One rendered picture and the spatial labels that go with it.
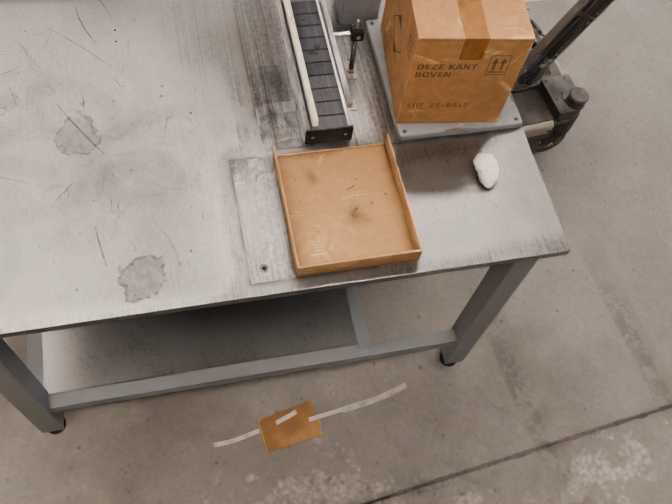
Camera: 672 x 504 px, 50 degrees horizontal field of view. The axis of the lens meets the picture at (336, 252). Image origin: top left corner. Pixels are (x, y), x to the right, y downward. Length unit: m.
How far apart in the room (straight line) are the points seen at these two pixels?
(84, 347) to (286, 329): 0.55
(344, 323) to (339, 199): 0.62
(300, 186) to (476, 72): 0.44
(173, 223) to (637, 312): 1.68
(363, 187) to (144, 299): 0.52
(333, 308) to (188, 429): 0.55
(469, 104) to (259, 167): 0.49
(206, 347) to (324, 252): 0.67
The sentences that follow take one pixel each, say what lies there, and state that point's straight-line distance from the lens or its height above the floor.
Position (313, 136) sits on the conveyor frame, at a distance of 1.63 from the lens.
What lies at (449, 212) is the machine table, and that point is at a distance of 1.61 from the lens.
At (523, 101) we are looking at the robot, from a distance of 2.66.
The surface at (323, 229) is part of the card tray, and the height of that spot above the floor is 0.83.
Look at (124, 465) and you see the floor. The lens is 2.24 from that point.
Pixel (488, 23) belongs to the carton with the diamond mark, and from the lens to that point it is 1.56.
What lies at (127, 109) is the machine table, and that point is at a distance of 1.73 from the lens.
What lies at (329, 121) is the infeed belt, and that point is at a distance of 1.63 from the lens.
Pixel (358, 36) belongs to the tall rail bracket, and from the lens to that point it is 1.70.
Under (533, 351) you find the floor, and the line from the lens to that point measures 2.46.
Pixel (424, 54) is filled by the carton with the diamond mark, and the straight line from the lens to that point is 1.53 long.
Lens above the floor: 2.16
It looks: 62 degrees down
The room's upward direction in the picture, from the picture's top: 12 degrees clockwise
